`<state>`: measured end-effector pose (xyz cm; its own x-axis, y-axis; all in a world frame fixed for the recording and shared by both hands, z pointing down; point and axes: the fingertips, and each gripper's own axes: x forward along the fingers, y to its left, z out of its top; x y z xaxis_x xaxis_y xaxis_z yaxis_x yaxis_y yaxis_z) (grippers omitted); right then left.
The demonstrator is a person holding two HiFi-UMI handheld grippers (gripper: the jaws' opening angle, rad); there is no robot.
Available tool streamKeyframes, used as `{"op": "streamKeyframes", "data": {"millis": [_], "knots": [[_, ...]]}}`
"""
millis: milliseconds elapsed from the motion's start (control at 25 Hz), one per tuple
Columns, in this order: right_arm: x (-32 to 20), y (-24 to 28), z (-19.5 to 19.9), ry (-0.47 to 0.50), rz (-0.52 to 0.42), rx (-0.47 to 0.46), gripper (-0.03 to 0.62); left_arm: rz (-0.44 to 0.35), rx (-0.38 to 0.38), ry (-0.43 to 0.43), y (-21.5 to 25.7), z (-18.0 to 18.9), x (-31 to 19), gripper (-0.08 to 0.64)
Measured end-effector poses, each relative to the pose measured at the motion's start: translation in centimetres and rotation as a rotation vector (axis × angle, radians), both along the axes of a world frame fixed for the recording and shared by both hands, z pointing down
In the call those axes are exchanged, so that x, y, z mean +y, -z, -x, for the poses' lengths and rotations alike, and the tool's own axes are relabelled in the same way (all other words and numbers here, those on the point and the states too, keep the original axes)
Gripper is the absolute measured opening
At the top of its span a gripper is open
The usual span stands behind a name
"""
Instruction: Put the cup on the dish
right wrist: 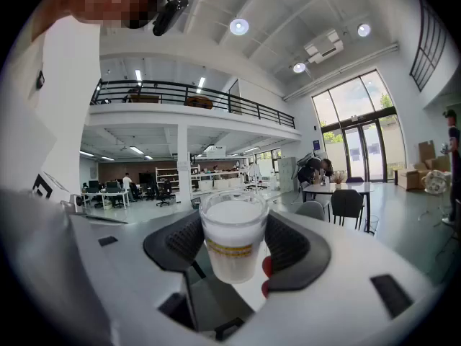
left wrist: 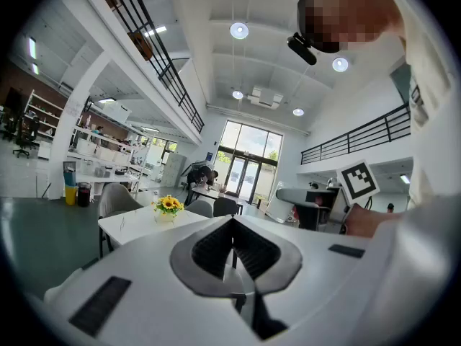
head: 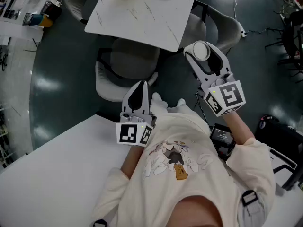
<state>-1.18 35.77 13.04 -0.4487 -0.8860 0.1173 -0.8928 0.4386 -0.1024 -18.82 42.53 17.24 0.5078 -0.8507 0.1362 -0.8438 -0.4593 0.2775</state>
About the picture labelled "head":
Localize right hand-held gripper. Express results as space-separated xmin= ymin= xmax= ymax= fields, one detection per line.
xmin=183 ymin=41 xmax=246 ymax=117

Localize plain white table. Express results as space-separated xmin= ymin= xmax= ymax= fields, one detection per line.
xmin=0 ymin=113 xmax=134 ymax=227

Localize small white cup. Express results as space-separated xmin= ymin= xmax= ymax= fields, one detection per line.
xmin=192 ymin=41 xmax=212 ymax=61

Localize black recorder box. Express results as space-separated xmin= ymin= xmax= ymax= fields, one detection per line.
xmin=209 ymin=122 xmax=238 ymax=162

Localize cream printed sweatshirt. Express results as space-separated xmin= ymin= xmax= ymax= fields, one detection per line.
xmin=90 ymin=107 xmax=277 ymax=227

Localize white power strip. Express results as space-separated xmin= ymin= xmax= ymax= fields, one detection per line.
xmin=238 ymin=21 xmax=249 ymax=38

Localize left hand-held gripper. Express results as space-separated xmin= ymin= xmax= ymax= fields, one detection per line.
xmin=115 ymin=80 xmax=158 ymax=148

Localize white marble table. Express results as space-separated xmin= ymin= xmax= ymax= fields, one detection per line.
xmin=84 ymin=0 xmax=200 ymax=53

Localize large black bag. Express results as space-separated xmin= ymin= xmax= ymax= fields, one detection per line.
xmin=254 ymin=113 xmax=303 ymax=162

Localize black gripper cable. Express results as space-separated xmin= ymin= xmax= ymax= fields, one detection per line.
xmin=195 ymin=90 xmax=212 ymax=128

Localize white power cable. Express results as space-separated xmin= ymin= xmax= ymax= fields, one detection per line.
xmin=226 ymin=0 xmax=242 ymax=24

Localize blue and yellow bin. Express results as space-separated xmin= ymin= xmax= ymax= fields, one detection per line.
xmin=22 ymin=11 xmax=54 ymax=29

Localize grey backpack strap buckle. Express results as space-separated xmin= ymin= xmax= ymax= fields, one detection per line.
xmin=91 ymin=218 xmax=109 ymax=227
xmin=241 ymin=189 xmax=265 ymax=217

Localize small black bag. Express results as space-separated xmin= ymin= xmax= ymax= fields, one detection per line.
xmin=41 ymin=0 xmax=63 ymax=21

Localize black metal chairs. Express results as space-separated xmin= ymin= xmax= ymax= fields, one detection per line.
xmin=264 ymin=8 xmax=303 ymax=85

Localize person's left forearm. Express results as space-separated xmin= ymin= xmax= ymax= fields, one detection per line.
xmin=120 ymin=145 xmax=145 ymax=180

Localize person's right forearm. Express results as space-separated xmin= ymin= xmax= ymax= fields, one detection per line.
xmin=222 ymin=109 xmax=256 ymax=147

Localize cream trousers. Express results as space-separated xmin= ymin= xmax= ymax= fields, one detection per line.
xmin=150 ymin=102 xmax=202 ymax=125

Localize person's face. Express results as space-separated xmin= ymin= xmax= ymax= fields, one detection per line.
xmin=174 ymin=194 xmax=226 ymax=227

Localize grey shell chair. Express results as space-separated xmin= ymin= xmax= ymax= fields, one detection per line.
xmin=63 ymin=0 xmax=107 ymax=25
xmin=94 ymin=37 xmax=161 ymax=103
xmin=181 ymin=0 xmax=242 ymax=55

